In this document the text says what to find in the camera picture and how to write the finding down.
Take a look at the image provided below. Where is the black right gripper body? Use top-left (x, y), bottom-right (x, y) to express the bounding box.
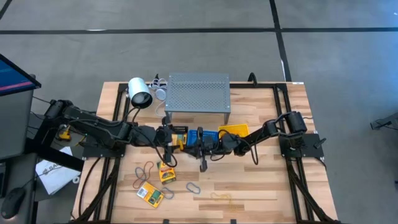
top-left (197, 126), bottom-right (244, 173)

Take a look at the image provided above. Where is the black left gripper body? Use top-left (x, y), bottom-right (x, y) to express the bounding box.
top-left (154, 115), bottom-right (175, 163)

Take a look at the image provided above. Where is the red rubber band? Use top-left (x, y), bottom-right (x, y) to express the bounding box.
top-left (132, 161), bottom-right (155, 190)

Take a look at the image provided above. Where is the dark grey desk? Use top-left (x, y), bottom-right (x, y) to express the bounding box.
top-left (0, 152), bottom-right (38, 224)

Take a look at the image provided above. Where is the black plastic basket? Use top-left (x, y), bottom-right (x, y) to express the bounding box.
top-left (169, 125), bottom-right (189, 147)

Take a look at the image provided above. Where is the blue plastic basket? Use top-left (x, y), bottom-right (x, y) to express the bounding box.
top-left (187, 129), bottom-right (220, 147)

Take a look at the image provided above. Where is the yellow plastic basket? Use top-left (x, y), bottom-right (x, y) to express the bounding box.
top-left (217, 123), bottom-right (251, 139)

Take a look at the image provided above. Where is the grey perforated metal shelf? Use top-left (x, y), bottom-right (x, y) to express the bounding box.
top-left (164, 73), bottom-right (231, 124)

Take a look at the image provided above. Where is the white cylindrical spotlight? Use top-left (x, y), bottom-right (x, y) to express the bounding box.
top-left (127, 77), bottom-right (154, 110)

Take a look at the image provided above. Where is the yellow rubber band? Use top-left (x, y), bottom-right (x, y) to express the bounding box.
top-left (210, 192), bottom-right (239, 214)

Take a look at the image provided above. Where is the black support beam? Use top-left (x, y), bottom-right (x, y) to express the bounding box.
top-left (24, 138), bottom-right (85, 172)

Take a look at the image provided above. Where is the white paper booklet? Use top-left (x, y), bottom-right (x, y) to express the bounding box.
top-left (34, 146), bottom-right (82, 196)

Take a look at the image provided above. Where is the grey cabinet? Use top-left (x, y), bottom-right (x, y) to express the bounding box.
top-left (0, 89), bottom-right (35, 161)

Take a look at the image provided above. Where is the computer monitor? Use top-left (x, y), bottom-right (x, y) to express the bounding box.
top-left (0, 53), bottom-right (42, 98)

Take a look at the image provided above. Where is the black computer mouse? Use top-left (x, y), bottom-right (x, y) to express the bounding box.
top-left (0, 187), bottom-right (27, 220)

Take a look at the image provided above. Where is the white coiled cable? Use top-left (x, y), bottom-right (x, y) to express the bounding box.
top-left (149, 77), bottom-right (169, 91)

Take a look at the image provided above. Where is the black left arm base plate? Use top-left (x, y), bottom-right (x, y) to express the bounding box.
top-left (82, 136), bottom-right (127, 159)

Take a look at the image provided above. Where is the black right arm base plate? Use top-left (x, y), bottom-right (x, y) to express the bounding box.
top-left (278, 133), bottom-right (325, 159)

